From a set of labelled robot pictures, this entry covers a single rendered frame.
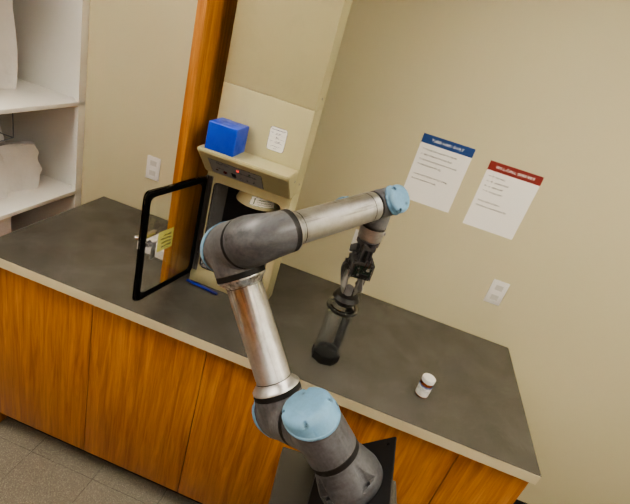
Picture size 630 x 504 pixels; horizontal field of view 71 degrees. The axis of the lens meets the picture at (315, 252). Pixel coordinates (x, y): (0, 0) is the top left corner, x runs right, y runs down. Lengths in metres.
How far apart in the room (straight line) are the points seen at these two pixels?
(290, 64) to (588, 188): 1.21
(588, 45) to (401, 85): 0.64
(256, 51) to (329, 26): 0.24
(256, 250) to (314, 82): 0.72
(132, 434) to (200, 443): 0.31
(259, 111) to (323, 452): 1.05
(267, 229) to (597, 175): 1.41
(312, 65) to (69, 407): 1.64
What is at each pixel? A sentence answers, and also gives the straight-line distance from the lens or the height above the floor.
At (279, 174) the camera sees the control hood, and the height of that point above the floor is 1.51.
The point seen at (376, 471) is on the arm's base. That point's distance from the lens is 1.08.
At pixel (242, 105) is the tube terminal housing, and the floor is 1.66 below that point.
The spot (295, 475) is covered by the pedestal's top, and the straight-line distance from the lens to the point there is 1.27.
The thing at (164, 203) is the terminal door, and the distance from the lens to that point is 1.49.
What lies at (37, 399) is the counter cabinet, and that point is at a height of 0.28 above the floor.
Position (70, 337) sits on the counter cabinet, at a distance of 1.94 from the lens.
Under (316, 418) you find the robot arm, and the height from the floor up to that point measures 1.26.
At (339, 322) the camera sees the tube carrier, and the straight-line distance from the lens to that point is 1.49.
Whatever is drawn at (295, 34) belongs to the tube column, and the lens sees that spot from 1.49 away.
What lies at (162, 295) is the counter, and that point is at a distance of 1.74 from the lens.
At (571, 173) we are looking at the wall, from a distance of 1.97.
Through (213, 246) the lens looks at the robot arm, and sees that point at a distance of 1.00.
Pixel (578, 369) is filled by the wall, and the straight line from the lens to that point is 2.35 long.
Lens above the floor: 1.93
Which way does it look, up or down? 25 degrees down
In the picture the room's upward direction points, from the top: 17 degrees clockwise
